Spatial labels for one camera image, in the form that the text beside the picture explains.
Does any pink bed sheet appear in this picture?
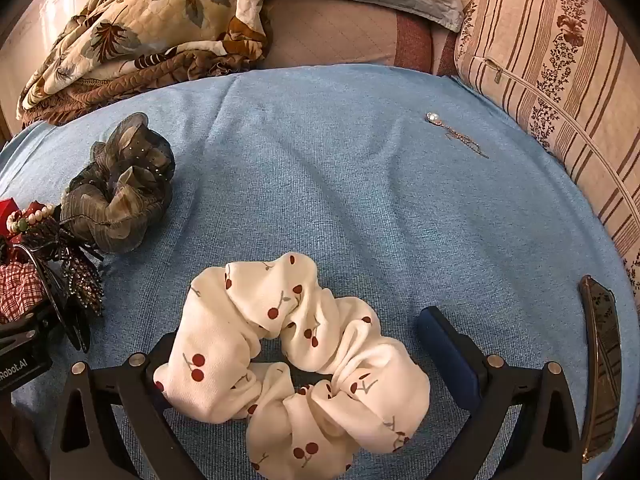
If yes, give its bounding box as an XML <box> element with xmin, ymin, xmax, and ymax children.
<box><xmin>260</xmin><ymin>0</ymin><xmax>501</xmax><ymax>79</ymax></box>

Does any pearl earring with chain tassel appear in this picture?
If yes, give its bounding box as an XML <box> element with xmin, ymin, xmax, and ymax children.
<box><xmin>425</xmin><ymin>112</ymin><xmax>490</xmax><ymax>160</ymax></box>

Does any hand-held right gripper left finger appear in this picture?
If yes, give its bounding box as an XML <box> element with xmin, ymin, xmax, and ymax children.
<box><xmin>50</xmin><ymin>332</ymin><xmax>201</xmax><ymax>480</ymax></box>

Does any black hair claw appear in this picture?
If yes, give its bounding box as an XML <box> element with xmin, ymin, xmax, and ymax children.
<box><xmin>9</xmin><ymin>244</ymin><xmax>92</xmax><ymax>353</ymax></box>

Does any brown tortoiseshell hair clip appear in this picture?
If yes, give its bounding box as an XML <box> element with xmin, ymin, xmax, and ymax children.
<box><xmin>577</xmin><ymin>275</ymin><xmax>622</xmax><ymax>465</ymax></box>

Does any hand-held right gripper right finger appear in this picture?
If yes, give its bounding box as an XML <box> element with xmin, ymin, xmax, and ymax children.
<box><xmin>417</xmin><ymin>306</ymin><xmax>584</xmax><ymax>480</ymax></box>

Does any red plaid scrunchie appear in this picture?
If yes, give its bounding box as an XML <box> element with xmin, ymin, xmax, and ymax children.
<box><xmin>0</xmin><ymin>260</ymin><xmax>49</xmax><ymax>324</ymax></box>

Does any pearl bracelet with green bead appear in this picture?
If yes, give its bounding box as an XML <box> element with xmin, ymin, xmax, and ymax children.
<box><xmin>6</xmin><ymin>203</ymin><xmax>56</xmax><ymax>236</ymax></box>

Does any dark rhinestone bow hair clip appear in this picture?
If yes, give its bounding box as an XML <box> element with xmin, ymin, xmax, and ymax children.
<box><xmin>30</xmin><ymin>220</ymin><xmax>106</xmax><ymax>318</ymax></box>

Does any white cherry print scrunchie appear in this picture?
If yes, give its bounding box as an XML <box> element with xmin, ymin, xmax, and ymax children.
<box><xmin>154</xmin><ymin>253</ymin><xmax>432</xmax><ymax>476</ymax></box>

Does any leaf print quilt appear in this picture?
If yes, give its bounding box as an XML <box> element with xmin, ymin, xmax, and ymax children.
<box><xmin>16</xmin><ymin>0</ymin><xmax>278</xmax><ymax>128</ymax></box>

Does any striped floral pillow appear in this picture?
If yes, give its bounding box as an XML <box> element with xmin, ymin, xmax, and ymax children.
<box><xmin>453</xmin><ymin>0</ymin><xmax>640</xmax><ymax>306</ymax></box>

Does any grey sheer organza scrunchie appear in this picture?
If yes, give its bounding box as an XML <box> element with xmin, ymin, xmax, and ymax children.
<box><xmin>61</xmin><ymin>113</ymin><xmax>176</xmax><ymax>254</ymax></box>

